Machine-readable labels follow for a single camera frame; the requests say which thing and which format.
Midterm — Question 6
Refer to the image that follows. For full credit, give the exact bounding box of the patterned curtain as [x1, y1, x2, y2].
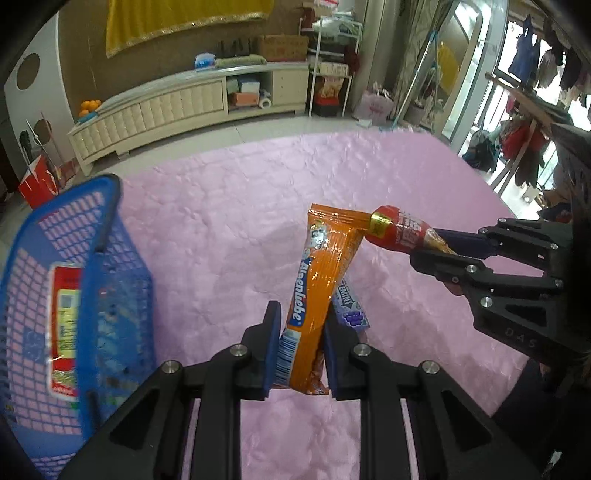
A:
[402, 0, 455, 112]

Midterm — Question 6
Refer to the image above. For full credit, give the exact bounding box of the red sausage stick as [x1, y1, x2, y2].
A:
[368, 205, 458, 256]

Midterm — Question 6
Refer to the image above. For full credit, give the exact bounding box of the blue plastic basket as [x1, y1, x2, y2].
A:
[0, 174, 155, 478]

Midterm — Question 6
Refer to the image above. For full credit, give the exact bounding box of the red snack packet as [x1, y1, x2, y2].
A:
[46, 263, 86, 400]

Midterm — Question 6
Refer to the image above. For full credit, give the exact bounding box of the purple candy packet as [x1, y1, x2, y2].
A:
[330, 277, 370, 330]

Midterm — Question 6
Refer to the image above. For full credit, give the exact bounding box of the brown cardboard box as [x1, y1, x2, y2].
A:
[257, 34, 309, 62]

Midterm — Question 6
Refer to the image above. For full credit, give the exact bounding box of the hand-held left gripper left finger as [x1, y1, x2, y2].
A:
[60, 300, 283, 480]

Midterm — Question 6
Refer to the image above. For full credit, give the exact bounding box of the orange candy packet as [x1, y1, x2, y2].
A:
[272, 204, 372, 397]

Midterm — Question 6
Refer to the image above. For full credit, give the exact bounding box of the red paper bag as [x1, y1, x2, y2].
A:
[18, 154, 62, 208]

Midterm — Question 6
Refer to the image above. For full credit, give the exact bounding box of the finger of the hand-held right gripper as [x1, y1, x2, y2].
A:
[434, 218, 573, 278]
[410, 249, 573, 365]

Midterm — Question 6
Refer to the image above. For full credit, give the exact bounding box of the dark backpack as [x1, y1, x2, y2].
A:
[464, 131, 499, 171]

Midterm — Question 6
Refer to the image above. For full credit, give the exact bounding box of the blue hanging garment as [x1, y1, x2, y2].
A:
[508, 16, 541, 77]

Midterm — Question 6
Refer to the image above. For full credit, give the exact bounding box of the blue mop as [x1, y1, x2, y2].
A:
[390, 32, 439, 132]

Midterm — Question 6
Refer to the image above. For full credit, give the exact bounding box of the pink shopping bag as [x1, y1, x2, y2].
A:
[358, 90, 395, 125]

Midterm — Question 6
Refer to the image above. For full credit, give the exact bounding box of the cream tv cabinet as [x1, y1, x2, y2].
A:
[68, 61, 310, 176]

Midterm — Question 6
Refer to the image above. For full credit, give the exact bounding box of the pink table cloth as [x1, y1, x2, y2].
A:
[97, 127, 546, 480]

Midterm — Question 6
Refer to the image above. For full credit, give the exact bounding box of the green folded cloth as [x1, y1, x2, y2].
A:
[215, 54, 267, 69]

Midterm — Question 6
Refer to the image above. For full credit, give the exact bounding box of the wooden drying rack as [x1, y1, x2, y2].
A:
[485, 71, 568, 195]

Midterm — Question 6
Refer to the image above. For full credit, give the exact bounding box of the white metal rack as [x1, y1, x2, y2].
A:
[300, 4, 363, 118]

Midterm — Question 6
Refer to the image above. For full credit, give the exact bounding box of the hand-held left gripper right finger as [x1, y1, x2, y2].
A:
[322, 316, 541, 480]

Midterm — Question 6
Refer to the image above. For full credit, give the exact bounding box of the yellow hanging cloth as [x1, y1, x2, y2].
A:
[106, 0, 273, 58]

